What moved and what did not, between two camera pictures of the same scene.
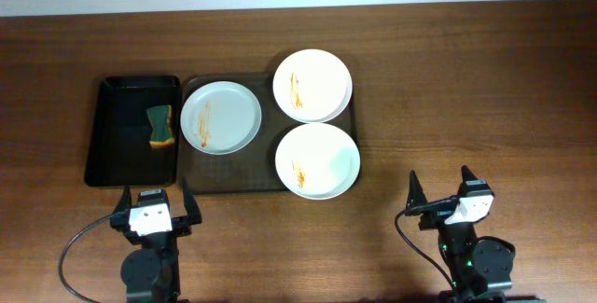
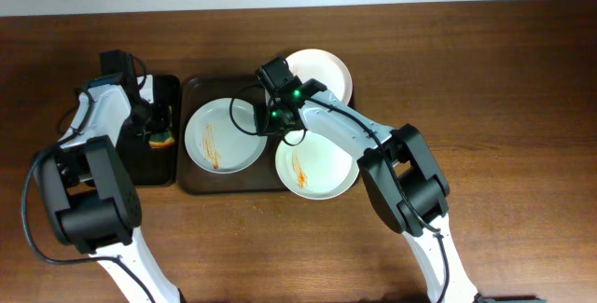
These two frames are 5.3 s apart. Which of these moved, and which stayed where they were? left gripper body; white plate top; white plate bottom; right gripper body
Moved: right gripper body; left gripper body
Stayed: white plate bottom; white plate top
